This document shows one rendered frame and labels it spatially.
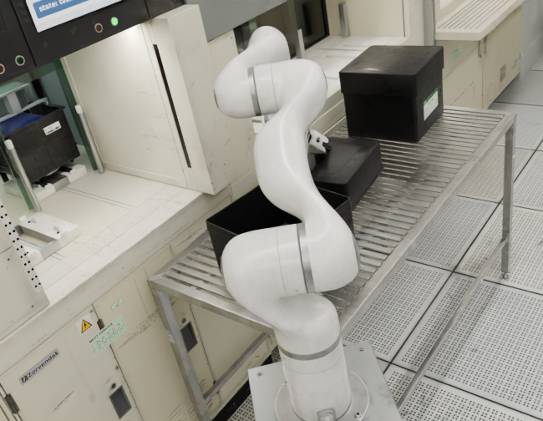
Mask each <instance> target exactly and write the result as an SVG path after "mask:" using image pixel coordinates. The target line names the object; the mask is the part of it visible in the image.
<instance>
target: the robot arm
mask: <svg viewBox="0 0 543 421"><path fill-rule="evenodd" d="M327 90H328V86H327V78H326V75H325V73H324V71H323V69H322V68H321V67H320V66H319V65H318V64H317V63H315V62H313V61H312V60H309V59H293V60H291V58H290V54H289V48H288V44H287V41H286V39H285V37H284V35H283V34H282V33H281V32H280V31H279V30H277V29H276V28H274V27H271V26H263V27H260V28H258V29H257V30H256V31H255V32H254V33H253V34H252V35H251V38H250V41H249V44H248V48H247V49H246V50H245V51H243V52H242V53H240V54H239V55H237V56H236V57H235V58H233V59H232V60H231V61H230V62H229V63H228V64H227V65H226V66H225V67H224V68H223V69H222V70H221V72H220V74H219V76H218V78H217V80H216V83H215V87H214V90H213V92H214V99H215V102H216V107H217V108H218V109H219V110H220V111H221V112H222V113H223V114H224V115H226V116H228V117H231V118H234V119H245V118H251V117H256V116H262V117H261V123H262V127H261V129H260V130H259V132H258V134H257V136H256V139H255V144H254V159H255V167H256V176H257V180H258V183H259V186H260V188H261V190H262V192H263V194H264V195H265V197H266V198H267V199H268V200H269V201H270V202H271V203H272V204H273V205H275V206H277V207H278V208H280V209H281V210H283V211H285V212H288V213H290V214H292V215H294V216H295V217H297V218H298V219H300V220H301V221H302V223H298V224H293V225H287V226H278V227H272V228H266V229H261V230H256V231H249V232H246V233H243V234H240V235H239V236H236V237H234V238H233V239H231V240H230V241H229V242H228V243H227V245H226V247H225V249H224V251H223V253H222V256H221V274H222V278H223V282H224V284H225V285H226V288H227V290H228V292H229V293H230V294H231V295H232V296H233V298H234V299H235V300H236V301H237V302H238V303H240V304H241V305H242V306H243V307H244V308H245V309H247V310H248V311H249V312H251V313H253V314H254V315H256V316H258V317H259V318H261V319H262V320H264V321H265V322H268V323H269V324H271V325H272V327H273V329H274V332H275V335H276V339H277V345H278V348H279V353H280V356H281V360H282V366H283V370H284V373H285V377H286V381H285V382H284V383H283V384H282V386H281V387H280V389H279V390H278V392H277V396H276V402H275V409H276V414H277V418H278V421H363V420H364V419H365V418H366V416H367V413H368V408H369V396H368V390H367V387H366V385H365V383H364V382H363V380H362V379H361V378H360V377H359V376H358V375H357V374H356V373H354V372H352V371H351V370H349V369H347V366H346V361H345V356H344V350H343V340H342V334H341V329H340V324H339V319H338V315H337V310H336V308H335V306H334V305H333V304H332V303H331V302H330V301H329V300H328V299H327V298H325V297H322V296H320V295H318V294H316V293H314V292H325V291H331V290H335V289H338V288H340V287H344V286H346V285H347V284H348V283H349V282H351V281H352V280H353V279H354V278H355V277H356V275H357V274H358V271H359V267H360V266H361V263H360V253H359V248H358V243H357V241H356V239H355V237H354V235H353V233H352V232H351V230H350V229H349V227H348V225H347V224H346V223H345V221H344V220H343V219H342V218H341V216H340V215H339V214H338V213H337V212H336V211H335V210H334V209H333V208H332V207H331V206H330V205H329V204H328V203H327V202H326V201H325V200H324V198H323V197H322V196H321V194H320V193H319V191H318V190H317V187H316V186H315V184H314V182H313V179H312V175H311V171H310V168H309V164H308V158H307V154H308V153H311V154H314V155H315V154H316V153H318V154H319V155H320V156H321V157H323V159H326V156H327V152H328V151H331V150H332V147H331V146H329V145H326V144H324V142H325V143H328V138H326V137H325V136H324V135H322V134H320V133H318V132H317V131H315V130H312V129H311V127H310V126H311V124H312V123H313V122H314V120H315V119H316V118H317V116H318V115H319V114H320V113H321V111H322V109H323V106H324V104H325V102H326V99H327Z"/></svg>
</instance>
